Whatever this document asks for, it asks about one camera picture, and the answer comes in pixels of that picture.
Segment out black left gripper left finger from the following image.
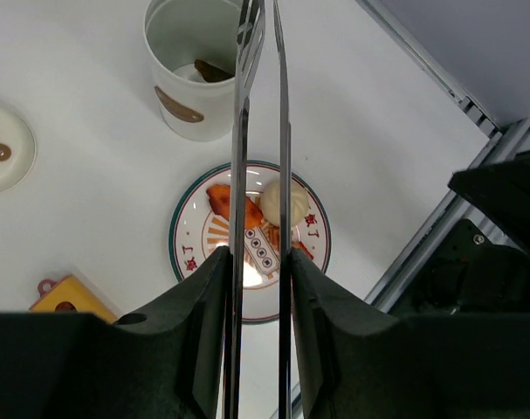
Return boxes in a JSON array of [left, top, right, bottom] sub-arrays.
[[0, 248, 230, 418]]

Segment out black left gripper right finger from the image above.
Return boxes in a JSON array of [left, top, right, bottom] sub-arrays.
[[290, 250, 530, 418]]

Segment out orange fried shrimp food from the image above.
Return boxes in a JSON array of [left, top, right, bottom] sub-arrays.
[[206, 183, 264, 230]]

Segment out white lid with brown handle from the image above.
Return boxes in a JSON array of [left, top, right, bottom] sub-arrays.
[[0, 102, 37, 192]]

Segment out metal food tongs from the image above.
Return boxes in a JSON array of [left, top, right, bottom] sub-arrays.
[[223, 1, 293, 418]]

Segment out striped bacon slice food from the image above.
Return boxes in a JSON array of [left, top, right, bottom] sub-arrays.
[[292, 240, 314, 260]]

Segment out dark brown sea cucumber food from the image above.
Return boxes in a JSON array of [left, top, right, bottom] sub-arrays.
[[194, 59, 234, 83]]

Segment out yellow rectangular box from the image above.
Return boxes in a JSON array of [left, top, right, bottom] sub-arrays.
[[29, 275, 118, 323]]

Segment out white cylindrical lunch container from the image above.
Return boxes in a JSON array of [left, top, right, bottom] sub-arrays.
[[143, 0, 241, 141]]

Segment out round patterned plate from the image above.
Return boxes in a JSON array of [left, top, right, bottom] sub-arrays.
[[169, 163, 332, 324]]

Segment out aluminium mounting rail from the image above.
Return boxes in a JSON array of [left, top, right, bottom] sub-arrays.
[[360, 1, 530, 313]]

